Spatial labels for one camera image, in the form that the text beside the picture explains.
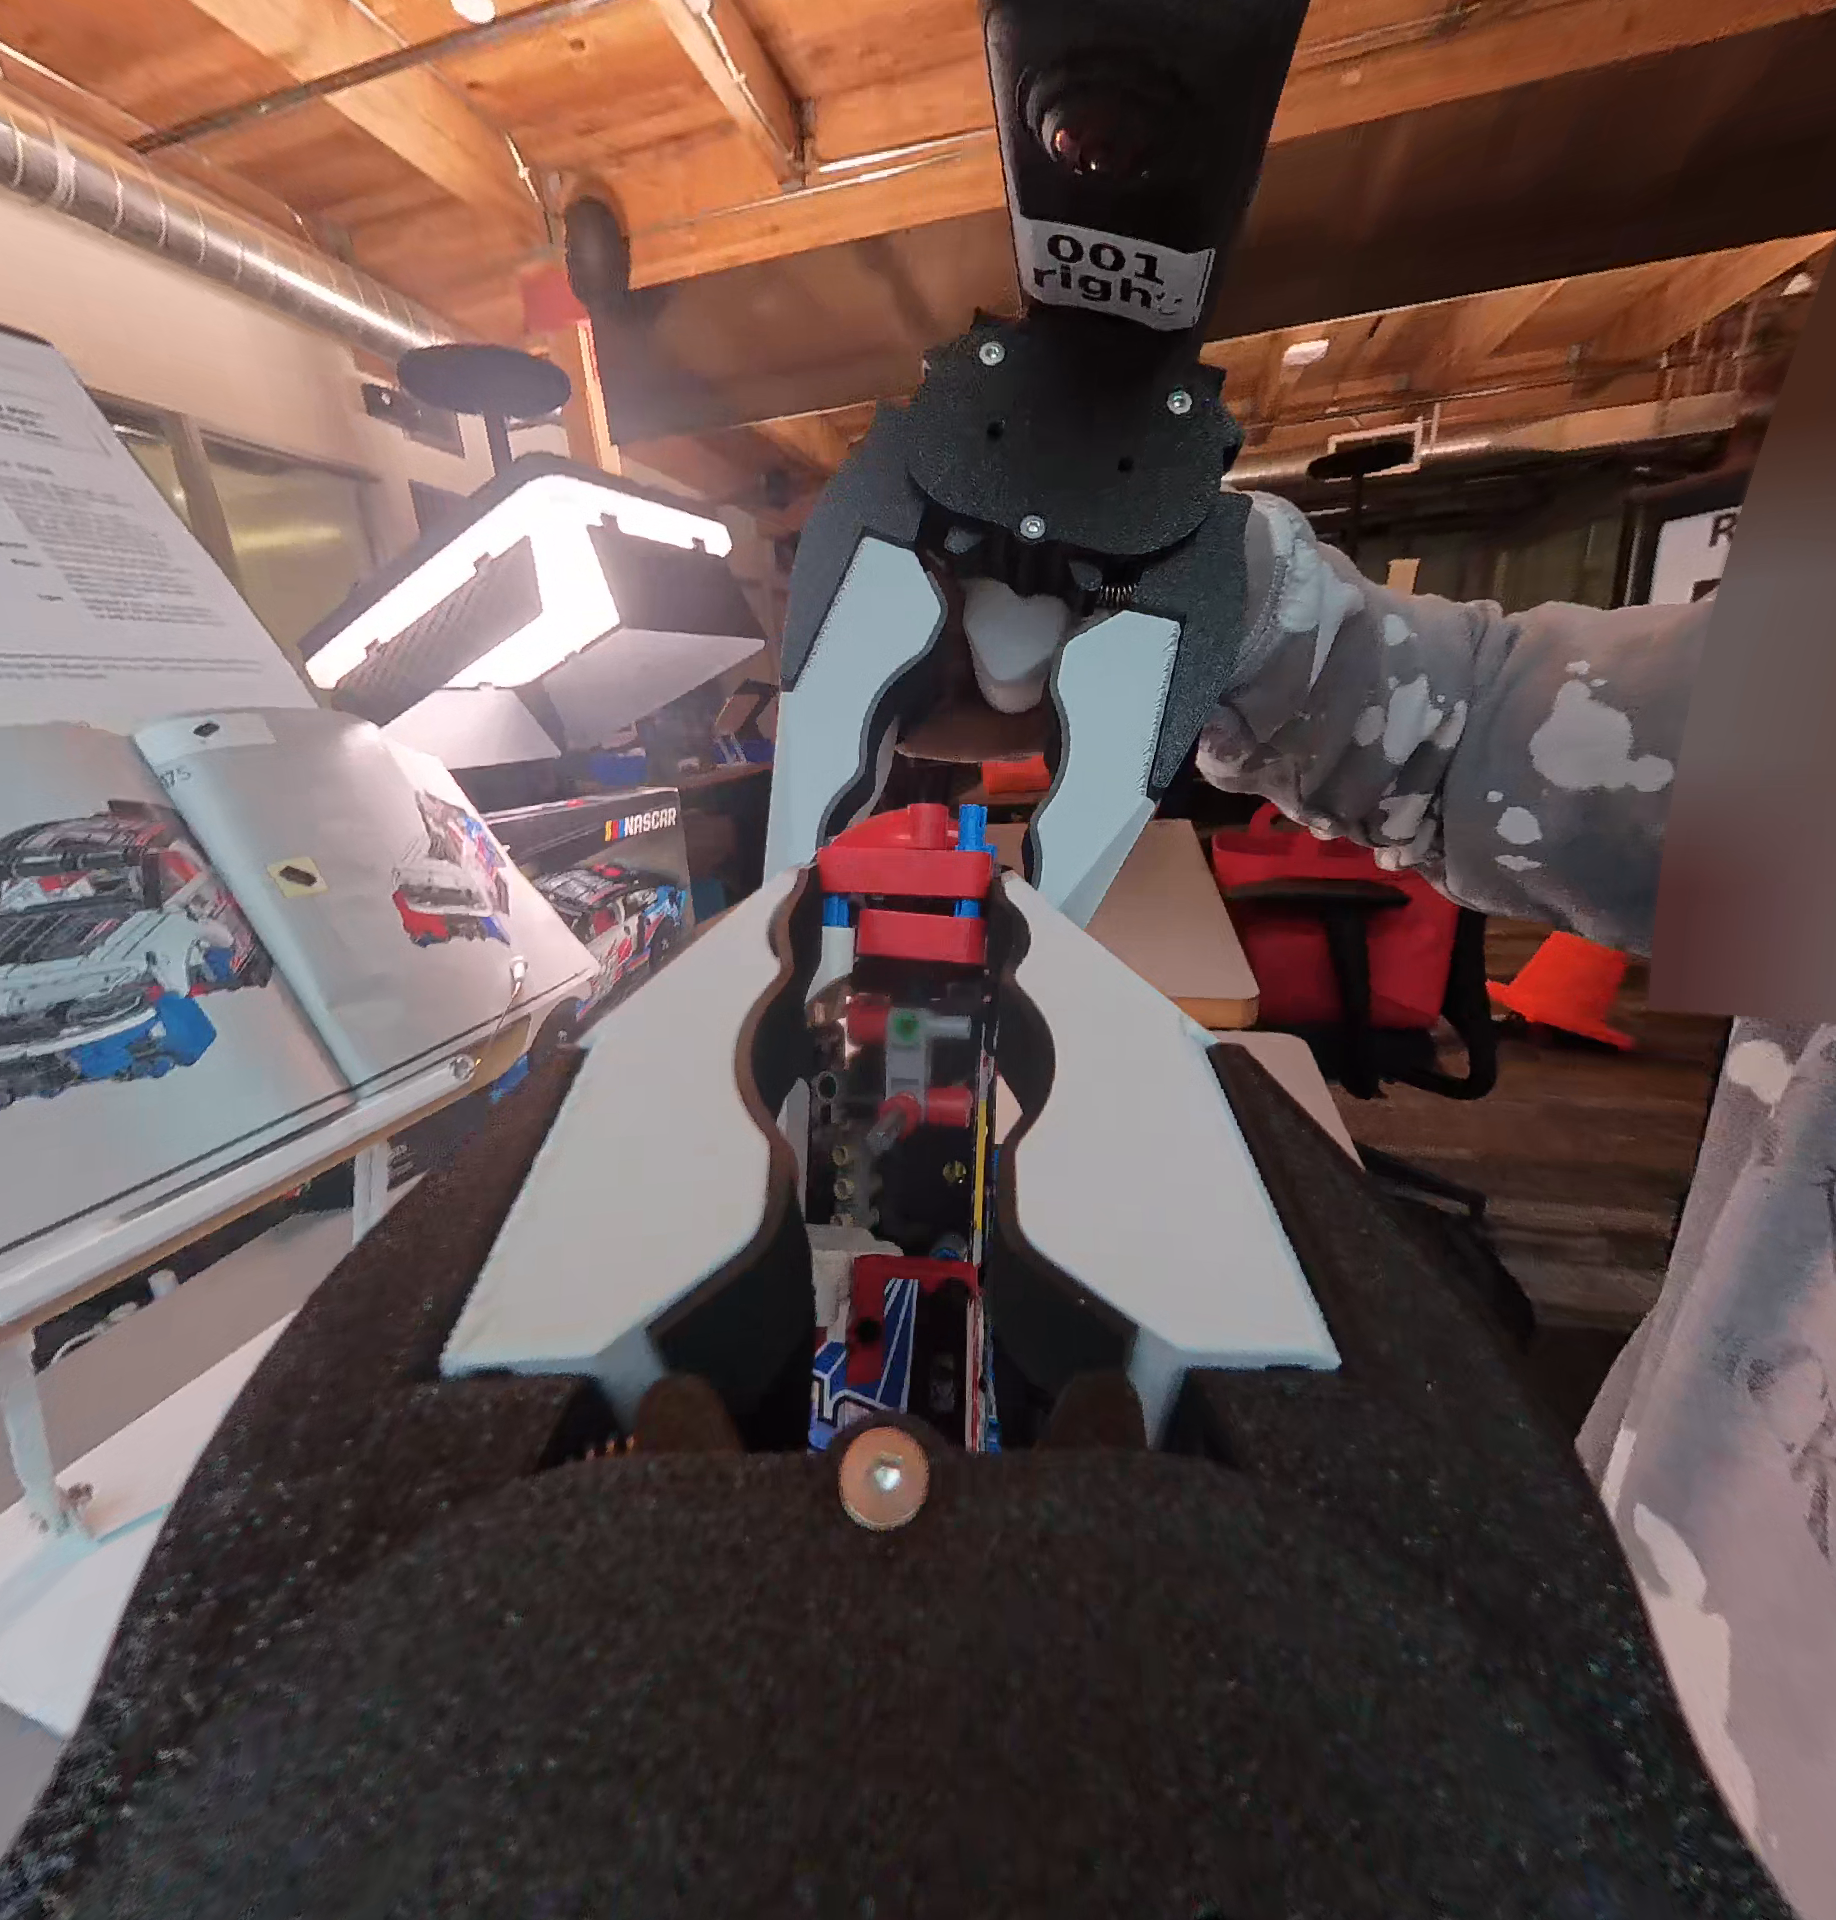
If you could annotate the person's grey splotched shirt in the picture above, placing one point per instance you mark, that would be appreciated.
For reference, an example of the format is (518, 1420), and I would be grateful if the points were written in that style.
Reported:
(1742, 1425)

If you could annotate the toy brick race car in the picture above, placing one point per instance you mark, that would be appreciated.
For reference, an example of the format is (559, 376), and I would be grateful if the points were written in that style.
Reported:
(917, 901)

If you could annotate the bright studio light panel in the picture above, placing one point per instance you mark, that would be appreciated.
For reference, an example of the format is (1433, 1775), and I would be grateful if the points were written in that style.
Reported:
(453, 586)

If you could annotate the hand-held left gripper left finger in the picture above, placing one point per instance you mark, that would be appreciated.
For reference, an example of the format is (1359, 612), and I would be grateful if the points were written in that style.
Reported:
(603, 1156)

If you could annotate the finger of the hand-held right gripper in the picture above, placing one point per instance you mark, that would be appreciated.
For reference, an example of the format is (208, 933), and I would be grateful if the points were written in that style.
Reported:
(843, 691)
(1120, 751)

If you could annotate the light wooden table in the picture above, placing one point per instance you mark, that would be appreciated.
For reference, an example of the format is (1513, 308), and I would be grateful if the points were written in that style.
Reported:
(1173, 930)

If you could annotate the white book stand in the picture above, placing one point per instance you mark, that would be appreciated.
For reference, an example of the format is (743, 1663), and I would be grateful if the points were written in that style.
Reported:
(25, 1441)

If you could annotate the toy car instruction booklet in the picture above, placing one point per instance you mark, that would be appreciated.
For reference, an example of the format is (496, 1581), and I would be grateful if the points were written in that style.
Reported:
(257, 961)

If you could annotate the white wall sign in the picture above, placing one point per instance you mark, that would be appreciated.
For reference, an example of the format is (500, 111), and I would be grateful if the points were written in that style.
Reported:
(1696, 555)

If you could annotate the silver ventilation duct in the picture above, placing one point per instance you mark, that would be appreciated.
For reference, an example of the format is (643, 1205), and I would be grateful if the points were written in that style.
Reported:
(183, 225)

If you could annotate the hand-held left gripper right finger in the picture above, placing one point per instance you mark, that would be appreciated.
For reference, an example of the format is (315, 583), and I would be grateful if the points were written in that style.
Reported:
(1173, 1186)

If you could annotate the black toy car box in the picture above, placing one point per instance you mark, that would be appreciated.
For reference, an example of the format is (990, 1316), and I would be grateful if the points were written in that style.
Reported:
(617, 856)

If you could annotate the person's right forearm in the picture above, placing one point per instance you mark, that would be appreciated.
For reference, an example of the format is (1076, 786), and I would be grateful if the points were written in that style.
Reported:
(1457, 720)

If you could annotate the black round lamp head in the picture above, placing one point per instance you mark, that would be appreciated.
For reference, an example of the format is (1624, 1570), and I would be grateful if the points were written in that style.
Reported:
(482, 382)

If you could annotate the white printed sheet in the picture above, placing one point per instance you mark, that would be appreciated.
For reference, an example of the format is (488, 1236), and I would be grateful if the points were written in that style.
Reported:
(62, 526)

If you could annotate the red backpack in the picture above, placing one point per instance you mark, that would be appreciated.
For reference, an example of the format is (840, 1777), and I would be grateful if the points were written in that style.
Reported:
(1308, 930)

